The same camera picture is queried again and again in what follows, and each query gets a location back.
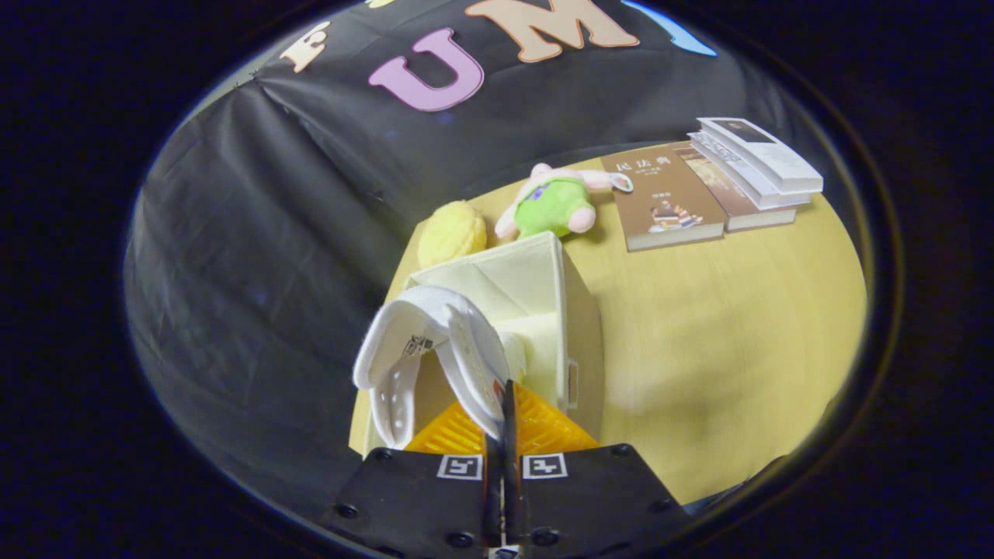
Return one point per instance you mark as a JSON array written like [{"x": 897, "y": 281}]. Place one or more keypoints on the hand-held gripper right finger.
[{"x": 590, "y": 505}]

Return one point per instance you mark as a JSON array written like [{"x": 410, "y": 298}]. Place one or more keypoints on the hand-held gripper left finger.
[{"x": 419, "y": 505}]

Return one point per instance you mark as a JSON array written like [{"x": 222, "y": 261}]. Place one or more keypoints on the white canvas shoe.
[{"x": 466, "y": 341}]

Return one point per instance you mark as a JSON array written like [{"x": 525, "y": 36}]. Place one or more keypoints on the beige fabric storage box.
[{"x": 528, "y": 287}]

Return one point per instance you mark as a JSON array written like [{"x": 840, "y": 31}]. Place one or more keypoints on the yellow plush ball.
[{"x": 450, "y": 233}]

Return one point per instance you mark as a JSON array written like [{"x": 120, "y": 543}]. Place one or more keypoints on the black backdrop cloth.
[{"x": 272, "y": 272}]

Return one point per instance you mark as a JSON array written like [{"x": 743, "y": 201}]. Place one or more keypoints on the green and pink plush toy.
[{"x": 555, "y": 210}]

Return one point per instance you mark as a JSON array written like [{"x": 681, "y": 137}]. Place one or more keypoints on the brown book with illustrated cover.
[{"x": 660, "y": 186}]

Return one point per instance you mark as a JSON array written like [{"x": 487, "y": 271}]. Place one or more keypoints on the plain brown book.
[{"x": 730, "y": 194}]

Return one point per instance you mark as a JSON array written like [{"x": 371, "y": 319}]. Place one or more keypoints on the white book with patterned cover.
[{"x": 745, "y": 175}]

